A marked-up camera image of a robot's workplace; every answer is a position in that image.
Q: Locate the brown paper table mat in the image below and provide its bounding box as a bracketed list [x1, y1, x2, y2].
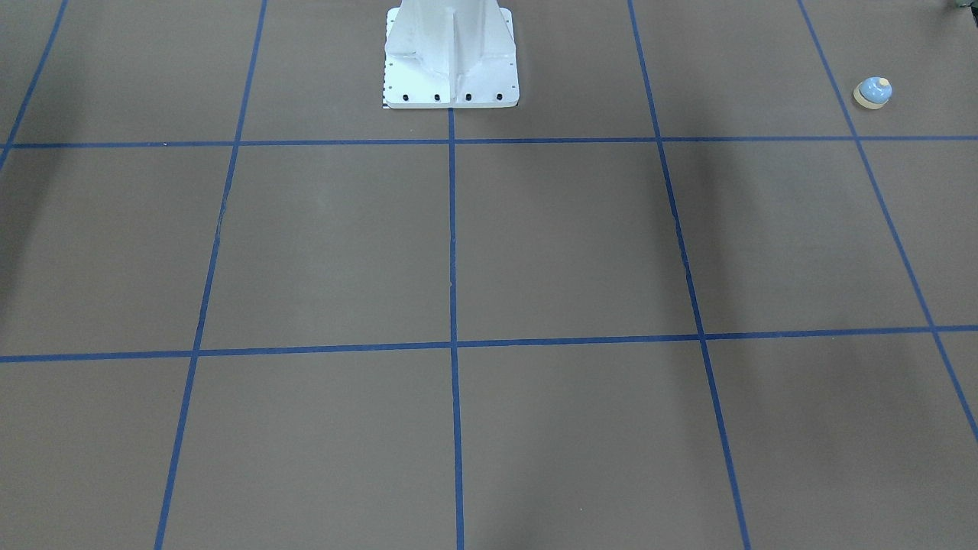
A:
[2, 1, 976, 549]

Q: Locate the light blue call bell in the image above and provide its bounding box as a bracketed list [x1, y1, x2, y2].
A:
[853, 76, 893, 109]

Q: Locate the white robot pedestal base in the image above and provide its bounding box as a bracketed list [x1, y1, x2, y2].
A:
[382, 1, 520, 109]

